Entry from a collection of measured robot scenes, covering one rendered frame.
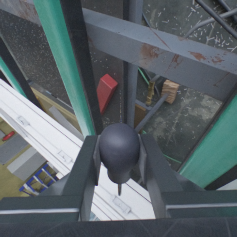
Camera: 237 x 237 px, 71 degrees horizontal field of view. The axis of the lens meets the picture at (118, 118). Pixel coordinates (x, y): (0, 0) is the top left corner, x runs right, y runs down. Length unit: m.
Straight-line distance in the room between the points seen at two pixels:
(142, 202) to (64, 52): 0.34
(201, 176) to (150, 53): 0.15
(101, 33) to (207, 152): 0.18
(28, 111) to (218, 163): 0.54
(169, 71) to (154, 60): 0.02
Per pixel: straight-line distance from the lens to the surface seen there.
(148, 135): 0.16
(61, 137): 0.51
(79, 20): 0.24
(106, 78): 0.65
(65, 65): 0.25
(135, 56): 0.21
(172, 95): 1.30
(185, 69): 0.18
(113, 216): 0.84
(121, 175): 0.17
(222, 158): 0.19
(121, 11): 0.51
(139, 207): 0.42
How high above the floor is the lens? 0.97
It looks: 28 degrees down
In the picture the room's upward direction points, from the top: 136 degrees counter-clockwise
